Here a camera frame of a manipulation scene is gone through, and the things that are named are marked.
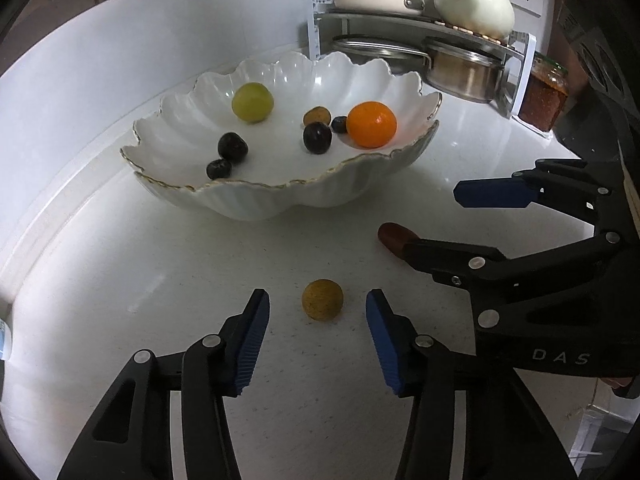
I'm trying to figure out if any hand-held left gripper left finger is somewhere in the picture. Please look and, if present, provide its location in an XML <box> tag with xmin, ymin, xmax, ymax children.
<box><xmin>57</xmin><ymin>288</ymin><xmax>272</xmax><ymax>480</ymax></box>

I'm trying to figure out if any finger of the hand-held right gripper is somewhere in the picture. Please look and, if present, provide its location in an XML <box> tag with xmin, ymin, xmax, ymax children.
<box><xmin>402</xmin><ymin>231</ymin><xmax>623</xmax><ymax>291</ymax></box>
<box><xmin>453</xmin><ymin>157</ymin><xmax>618</xmax><ymax>233</ymax></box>

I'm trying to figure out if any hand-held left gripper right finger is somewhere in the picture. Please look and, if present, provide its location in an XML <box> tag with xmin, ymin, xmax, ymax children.
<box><xmin>365</xmin><ymin>288</ymin><xmax>583</xmax><ymax>480</ymax></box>

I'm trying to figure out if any red date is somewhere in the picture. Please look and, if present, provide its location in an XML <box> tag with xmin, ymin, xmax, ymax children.
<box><xmin>377</xmin><ymin>222</ymin><xmax>421</xmax><ymax>256</ymax></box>

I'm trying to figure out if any yellow-brown longan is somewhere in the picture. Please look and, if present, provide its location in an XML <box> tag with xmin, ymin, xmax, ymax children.
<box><xmin>303</xmin><ymin>106</ymin><xmax>331</xmax><ymax>128</ymax></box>
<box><xmin>301</xmin><ymin>279</ymin><xmax>345</xmax><ymax>322</ymax></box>

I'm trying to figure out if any small orange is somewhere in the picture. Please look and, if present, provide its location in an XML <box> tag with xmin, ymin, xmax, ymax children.
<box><xmin>346</xmin><ymin>101</ymin><xmax>398</xmax><ymax>149</ymax></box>

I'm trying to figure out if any dark purple grape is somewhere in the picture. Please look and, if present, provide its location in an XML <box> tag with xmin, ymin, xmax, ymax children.
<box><xmin>303</xmin><ymin>122</ymin><xmax>333</xmax><ymax>155</ymax></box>
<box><xmin>217</xmin><ymin>132</ymin><xmax>249</xmax><ymax>163</ymax></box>

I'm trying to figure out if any white scalloped bowl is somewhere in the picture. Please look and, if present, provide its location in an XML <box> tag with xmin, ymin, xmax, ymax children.
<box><xmin>120</xmin><ymin>51</ymin><xmax>443</xmax><ymax>222</ymax></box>

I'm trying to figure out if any large green round fruit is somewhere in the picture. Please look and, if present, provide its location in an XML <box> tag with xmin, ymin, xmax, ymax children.
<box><xmin>231</xmin><ymin>82</ymin><xmax>275</xmax><ymax>124</ymax></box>

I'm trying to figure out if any person's right hand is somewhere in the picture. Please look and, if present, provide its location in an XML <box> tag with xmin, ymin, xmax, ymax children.
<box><xmin>597</xmin><ymin>374</ymin><xmax>640</xmax><ymax>401</ymax></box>

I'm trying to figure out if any glass jar of sauce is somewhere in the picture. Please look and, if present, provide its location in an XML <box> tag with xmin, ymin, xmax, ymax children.
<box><xmin>517</xmin><ymin>51</ymin><xmax>570</xmax><ymax>133</ymax></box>

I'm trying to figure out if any steel pot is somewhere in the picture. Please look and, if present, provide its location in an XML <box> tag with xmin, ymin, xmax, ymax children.
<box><xmin>422</xmin><ymin>37</ymin><xmax>511</xmax><ymax>104</ymax></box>

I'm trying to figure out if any wooden bead trivet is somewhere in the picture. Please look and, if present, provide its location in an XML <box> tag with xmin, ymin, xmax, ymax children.
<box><xmin>440</xmin><ymin>17</ymin><xmax>511</xmax><ymax>43</ymax></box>

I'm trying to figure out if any glass pan lid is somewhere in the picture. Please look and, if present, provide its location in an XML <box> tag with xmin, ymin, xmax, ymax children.
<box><xmin>330</xmin><ymin>35</ymin><xmax>431</xmax><ymax>76</ymax></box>

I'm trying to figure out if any white grey corner shelf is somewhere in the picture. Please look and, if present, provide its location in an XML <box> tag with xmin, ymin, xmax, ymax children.
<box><xmin>307</xmin><ymin>0</ymin><xmax>538</xmax><ymax>121</ymax></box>

